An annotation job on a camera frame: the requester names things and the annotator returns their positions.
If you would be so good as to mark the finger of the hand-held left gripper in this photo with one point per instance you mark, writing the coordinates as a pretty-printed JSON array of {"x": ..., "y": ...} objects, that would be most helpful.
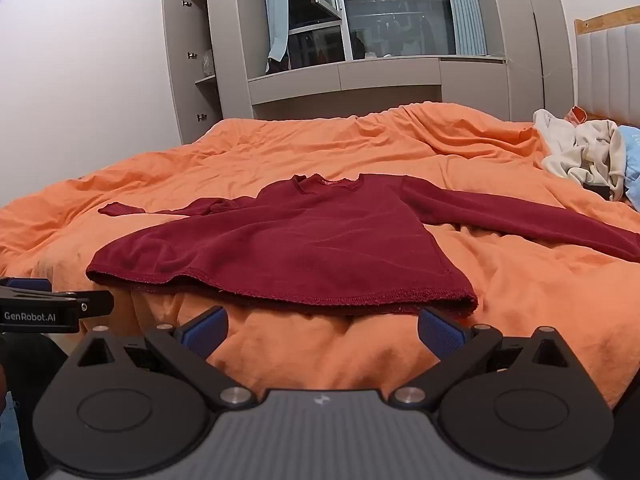
[{"x": 95, "y": 302}]

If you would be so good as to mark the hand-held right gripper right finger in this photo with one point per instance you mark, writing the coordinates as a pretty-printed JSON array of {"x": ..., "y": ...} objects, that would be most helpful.
[{"x": 442, "y": 335}]

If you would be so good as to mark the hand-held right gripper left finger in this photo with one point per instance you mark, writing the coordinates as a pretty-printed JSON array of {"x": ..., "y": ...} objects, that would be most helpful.
[{"x": 206, "y": 332}]

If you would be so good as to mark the dark red long-sleeved sweater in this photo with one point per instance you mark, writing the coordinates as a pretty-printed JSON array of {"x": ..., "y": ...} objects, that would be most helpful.
[{"x": 310, "y": 240}]

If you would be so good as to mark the cream crumpled clothes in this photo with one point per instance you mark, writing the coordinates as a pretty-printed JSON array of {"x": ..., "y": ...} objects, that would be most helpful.
[{"x": 580, "y": 152}]

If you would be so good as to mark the small black item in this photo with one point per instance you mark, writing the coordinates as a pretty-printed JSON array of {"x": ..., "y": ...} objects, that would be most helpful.
[{"x": 597, "y": 191}]

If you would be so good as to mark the orange blanket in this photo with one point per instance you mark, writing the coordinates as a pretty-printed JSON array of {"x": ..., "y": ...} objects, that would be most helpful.
[{"x": 350, "y": 145}]

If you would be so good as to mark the small orange cloth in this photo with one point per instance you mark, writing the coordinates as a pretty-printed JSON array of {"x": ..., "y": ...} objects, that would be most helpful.
[{"x": 575, "y": 115}]

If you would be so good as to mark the light blue cloth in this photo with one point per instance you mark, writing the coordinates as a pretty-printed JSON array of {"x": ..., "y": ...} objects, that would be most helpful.
[{"x": 632, "y": 160}]

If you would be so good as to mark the clear plastic bag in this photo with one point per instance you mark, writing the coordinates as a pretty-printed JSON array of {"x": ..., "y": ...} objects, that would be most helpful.
[{"x": 208, "y": 62}]

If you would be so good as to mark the dark cloth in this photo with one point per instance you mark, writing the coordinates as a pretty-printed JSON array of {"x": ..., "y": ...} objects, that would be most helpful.
[{"x": 277, "y": 65}]

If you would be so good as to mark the grey built-in wardrobe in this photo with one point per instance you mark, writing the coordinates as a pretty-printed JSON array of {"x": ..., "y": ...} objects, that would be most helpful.
[{"x": 505, "y": 35}]

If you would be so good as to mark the grey padded headboard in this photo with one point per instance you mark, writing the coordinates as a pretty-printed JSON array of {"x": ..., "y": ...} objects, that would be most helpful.
[{"x": 607, "y": 75}]

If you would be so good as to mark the window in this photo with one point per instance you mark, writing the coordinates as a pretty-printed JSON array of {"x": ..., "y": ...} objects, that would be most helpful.
[{"x": 395, "y": 15}]

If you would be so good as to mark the light blue curtain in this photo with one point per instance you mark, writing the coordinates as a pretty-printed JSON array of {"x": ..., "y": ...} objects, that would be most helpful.
[
  {"x": 275, "y": 10},
  {"x": 465, "y": 10}
]

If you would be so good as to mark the wooden bed frame rail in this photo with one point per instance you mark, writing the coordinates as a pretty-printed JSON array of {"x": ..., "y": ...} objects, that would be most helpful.
[{"x": 607, "y": 19}]

